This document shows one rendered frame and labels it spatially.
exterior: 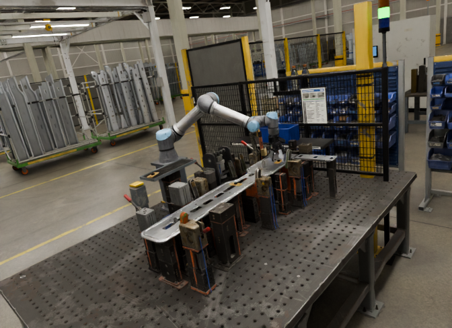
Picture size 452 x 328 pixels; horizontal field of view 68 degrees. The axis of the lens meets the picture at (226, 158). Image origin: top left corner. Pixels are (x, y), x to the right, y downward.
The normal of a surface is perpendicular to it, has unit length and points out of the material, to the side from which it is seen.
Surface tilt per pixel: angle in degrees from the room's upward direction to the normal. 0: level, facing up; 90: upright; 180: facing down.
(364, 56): 86
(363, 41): 94
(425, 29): 90
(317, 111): 90
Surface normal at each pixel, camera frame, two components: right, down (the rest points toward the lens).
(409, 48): -0.67, 0.31
